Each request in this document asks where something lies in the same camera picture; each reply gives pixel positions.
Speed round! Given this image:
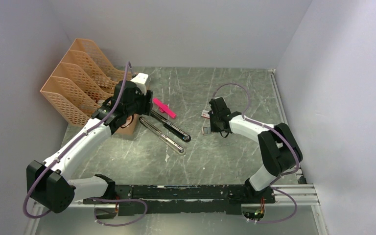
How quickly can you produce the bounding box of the red white staple box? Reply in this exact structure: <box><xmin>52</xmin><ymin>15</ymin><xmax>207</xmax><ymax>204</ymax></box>
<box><xmin>201</xmin><ymin>110</ymin><xmax>210</xmax><ymax>119</ymax></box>

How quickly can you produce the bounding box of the brown cardboard staple tray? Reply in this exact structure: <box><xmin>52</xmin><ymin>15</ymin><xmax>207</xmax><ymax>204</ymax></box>
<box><xmin>202</xmin><ymin>126</ymin><xmax>212</xmax><ymax>135</ymax></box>

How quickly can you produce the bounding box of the pink plastic staple remover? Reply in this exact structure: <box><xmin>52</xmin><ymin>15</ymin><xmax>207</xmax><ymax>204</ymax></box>
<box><xmin>152</xmin><ymin>97</ymin><xmax>177</xmax><ymax>119</ymax></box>

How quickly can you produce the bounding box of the black stapler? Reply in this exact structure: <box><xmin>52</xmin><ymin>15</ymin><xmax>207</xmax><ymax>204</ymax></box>
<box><xmin>139</xmin><ymin>109</ymin><xmax>192</xmax><ymax>156</ymax></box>

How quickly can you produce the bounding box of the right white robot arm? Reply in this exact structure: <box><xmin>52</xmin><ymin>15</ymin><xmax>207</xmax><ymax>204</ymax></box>
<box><xmin>209</xmin><ymin>97</ymin><xmax>303</xmax><ymax>203</ymax></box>

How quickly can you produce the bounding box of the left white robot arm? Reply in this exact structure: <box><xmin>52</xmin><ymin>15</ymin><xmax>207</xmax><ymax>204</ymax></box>
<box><xmin>24</xmin><ymin>77</ymin><xmax>153</xmax><ymax>213</ymax></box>

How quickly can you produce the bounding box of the orange mesh file organizer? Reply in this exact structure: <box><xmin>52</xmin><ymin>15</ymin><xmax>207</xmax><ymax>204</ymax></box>
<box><xmin>40</xmin><ymin>38</ymin><xmax>125</xmax><ymax>127</ymax></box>

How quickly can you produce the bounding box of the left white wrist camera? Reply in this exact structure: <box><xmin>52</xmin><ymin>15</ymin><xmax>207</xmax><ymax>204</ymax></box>
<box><xmin>130</xmin><ymin>72</ymin><xmax>151</xmax><ymax>94</ymax></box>

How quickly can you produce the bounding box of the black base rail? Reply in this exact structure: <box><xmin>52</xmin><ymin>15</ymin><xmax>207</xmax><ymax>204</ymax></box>
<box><xmin>83</xmin><ymin>185</ymin><xmax>275</xmax><ymax>216</ymax></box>

